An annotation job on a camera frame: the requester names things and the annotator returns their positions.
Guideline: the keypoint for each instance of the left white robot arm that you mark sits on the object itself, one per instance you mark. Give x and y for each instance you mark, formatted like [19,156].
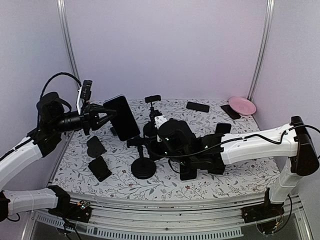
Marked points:
[16,164]

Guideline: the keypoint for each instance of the aluminium front rail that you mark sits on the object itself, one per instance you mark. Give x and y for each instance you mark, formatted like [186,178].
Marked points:
[206,219]

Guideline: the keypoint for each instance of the aluminium frame post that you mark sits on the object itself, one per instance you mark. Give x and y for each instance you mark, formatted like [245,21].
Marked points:
[270,5]
[66,35]

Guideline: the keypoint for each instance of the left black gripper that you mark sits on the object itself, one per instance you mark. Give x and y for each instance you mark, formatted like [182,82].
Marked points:
[95,108]

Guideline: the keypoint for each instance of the black phone under plate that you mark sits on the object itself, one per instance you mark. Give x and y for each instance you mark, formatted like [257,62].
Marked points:
[230,112]

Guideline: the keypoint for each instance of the black phone small left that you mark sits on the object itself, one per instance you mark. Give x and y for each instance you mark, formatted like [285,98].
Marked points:
[99,169]

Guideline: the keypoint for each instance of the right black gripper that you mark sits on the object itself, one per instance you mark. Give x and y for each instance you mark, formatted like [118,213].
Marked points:
[151,144]

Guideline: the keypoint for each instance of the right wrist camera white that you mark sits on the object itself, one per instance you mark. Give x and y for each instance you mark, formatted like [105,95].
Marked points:
[157,119]

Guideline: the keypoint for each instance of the pink plate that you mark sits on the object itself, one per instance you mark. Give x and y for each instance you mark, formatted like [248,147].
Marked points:
[242,106]

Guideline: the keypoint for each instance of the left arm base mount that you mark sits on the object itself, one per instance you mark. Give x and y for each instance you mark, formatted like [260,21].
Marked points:
[79,212]

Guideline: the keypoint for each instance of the blue-edged phone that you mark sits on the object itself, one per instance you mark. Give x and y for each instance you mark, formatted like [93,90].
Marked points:
[223,128]

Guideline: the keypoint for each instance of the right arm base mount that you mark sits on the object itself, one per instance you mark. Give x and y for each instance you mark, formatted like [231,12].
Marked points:
[264,211]

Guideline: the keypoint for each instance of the floral patterned table mat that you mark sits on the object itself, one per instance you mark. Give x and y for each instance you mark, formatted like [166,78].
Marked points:
[239,179]

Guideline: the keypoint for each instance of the tall black phone stand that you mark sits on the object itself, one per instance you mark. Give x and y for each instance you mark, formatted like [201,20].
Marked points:
[143,167]
[149,128]

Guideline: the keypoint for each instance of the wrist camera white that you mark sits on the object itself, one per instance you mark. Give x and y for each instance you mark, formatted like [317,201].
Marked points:
[84,95]
[157,119]

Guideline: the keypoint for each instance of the left aluminium frame post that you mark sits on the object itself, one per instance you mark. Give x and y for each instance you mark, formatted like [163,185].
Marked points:
[66,35]

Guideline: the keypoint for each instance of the right aluminium frame post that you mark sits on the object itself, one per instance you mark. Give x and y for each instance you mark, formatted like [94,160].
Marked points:
[270,5]

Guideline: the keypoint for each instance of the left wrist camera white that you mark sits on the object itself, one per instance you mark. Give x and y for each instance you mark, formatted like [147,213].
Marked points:
[84,95]

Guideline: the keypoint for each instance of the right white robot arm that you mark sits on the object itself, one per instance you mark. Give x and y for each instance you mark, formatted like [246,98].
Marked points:
[291,140]

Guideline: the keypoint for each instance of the black folding stand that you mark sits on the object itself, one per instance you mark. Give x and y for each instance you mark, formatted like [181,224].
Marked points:
[94,147]

